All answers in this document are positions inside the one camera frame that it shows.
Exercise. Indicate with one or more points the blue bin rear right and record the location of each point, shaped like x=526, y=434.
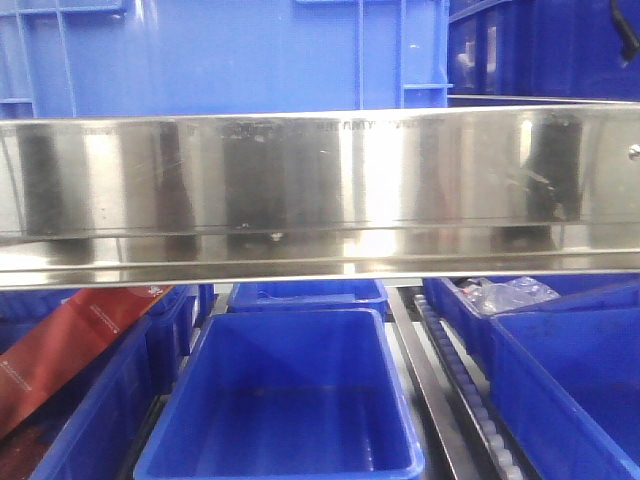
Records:
x=578, y=292

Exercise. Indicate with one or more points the blue bin lower left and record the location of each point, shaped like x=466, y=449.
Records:
x=85, y=430

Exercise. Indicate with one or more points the blue bin lower right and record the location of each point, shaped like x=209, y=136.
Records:
x=566, y=384

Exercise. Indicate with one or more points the stainless steel front rail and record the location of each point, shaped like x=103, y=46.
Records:
x=115, y=201

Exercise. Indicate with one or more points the red cardboard box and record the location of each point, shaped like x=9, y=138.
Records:
x=59, y=347

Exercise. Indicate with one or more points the steel divider rail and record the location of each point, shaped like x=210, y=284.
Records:
x=428, y=392

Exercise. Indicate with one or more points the white roller track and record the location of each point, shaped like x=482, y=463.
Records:
x=485, y=428

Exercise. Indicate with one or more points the blue bin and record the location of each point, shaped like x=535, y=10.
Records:
x=85, y=430
x=566, y=384
x=166, y=338
x=299, y=295
x=287, y=395
x=578, y=292

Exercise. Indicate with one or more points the blue bin rear left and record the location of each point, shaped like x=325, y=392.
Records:
x=166, y=338

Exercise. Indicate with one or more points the large light blue crate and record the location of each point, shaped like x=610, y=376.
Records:
x=115, y=58

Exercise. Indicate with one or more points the blue bin lower centre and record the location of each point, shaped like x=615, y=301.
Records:
x=287, y=395

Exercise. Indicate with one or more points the dark blue crate upper right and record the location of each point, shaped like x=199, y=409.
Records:
x=571, y=49

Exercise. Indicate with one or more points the clear plastic bag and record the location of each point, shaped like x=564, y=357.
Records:
x=490, y=297

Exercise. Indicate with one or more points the steel rail screw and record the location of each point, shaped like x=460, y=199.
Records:
x=634, y=152

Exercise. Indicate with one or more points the blue bin rear centre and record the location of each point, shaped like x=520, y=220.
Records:
x=299, y=295

